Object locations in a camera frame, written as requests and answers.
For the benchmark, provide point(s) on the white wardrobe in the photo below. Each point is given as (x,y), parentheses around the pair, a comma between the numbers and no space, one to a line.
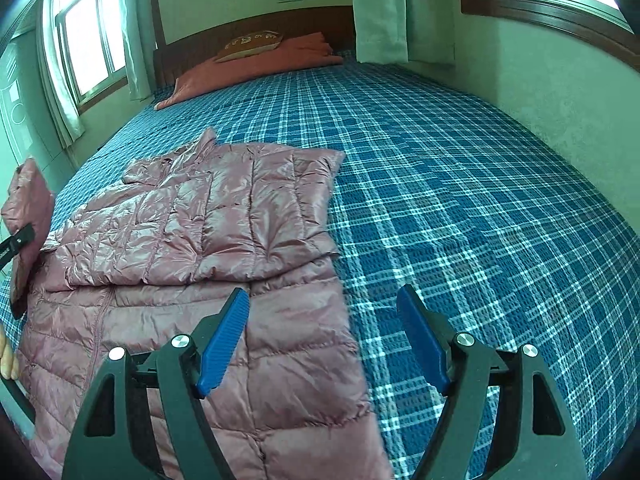
(12,100)

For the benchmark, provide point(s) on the person's left hand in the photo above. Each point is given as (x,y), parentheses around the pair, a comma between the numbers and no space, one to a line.
(7,357)

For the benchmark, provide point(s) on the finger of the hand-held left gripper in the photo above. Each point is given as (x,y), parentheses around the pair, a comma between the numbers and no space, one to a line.
(17,245)
(17,311)

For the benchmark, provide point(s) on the pale green curtain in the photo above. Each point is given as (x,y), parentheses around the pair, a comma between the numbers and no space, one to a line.
(140,35)
(385,10)
(57,85)

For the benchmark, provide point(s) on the pink puffer jacket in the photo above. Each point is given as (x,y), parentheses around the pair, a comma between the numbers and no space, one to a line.
(200,220)

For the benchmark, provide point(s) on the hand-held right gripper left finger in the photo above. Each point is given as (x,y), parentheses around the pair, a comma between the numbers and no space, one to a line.
(225,345)

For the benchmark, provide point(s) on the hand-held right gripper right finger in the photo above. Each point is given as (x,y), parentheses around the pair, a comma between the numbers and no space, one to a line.
(420,335)

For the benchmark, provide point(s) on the window with light frame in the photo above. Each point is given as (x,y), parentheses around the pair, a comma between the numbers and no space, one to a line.
(85,35)

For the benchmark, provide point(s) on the brown patterned pillow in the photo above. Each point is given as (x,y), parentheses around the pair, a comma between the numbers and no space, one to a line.
(250,42)

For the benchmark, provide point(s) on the wooden headboard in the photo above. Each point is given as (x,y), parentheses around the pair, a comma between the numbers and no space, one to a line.
(300,22)

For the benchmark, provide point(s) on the folded red blanket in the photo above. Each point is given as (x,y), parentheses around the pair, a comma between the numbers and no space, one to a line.
(250,67)

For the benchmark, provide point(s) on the blue plaid bed sheet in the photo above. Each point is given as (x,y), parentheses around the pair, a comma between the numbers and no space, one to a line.
(450,185)

